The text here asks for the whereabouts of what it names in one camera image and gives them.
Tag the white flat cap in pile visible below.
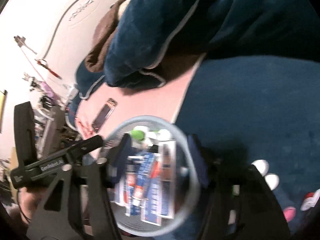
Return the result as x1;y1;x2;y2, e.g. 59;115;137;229
252;159;269;177

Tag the person left hand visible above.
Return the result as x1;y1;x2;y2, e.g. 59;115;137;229
17;187;47;226

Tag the pink bottle cap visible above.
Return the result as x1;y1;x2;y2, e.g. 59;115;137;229
283;206;296;222

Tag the blue ointment box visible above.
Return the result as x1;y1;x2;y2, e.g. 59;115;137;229
140;156;162;226

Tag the brown fleece blanket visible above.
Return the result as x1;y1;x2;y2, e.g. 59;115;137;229
84;0;131;73

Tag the white cap on red ring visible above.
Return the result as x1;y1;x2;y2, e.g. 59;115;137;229
300;189;320;211

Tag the grey mesh basket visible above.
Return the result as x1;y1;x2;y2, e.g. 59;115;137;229
101;115;200;238

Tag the white cap lower pile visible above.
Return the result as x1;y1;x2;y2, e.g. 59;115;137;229
265;173;279;191

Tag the large white lid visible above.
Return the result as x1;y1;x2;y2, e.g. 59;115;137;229
156;129;172;141

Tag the green cap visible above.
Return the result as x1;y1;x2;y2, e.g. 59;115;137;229
130;126;149;141

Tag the black smartphone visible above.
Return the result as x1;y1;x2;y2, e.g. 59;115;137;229
92;98;118;133

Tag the red charging cable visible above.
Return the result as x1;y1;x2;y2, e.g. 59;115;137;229
15;36;89;136

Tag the dark blue velvet blanket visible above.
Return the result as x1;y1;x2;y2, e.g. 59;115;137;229
176;56;319;239

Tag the folded dark blue quilt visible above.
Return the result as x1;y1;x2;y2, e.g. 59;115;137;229
76;0;319;99

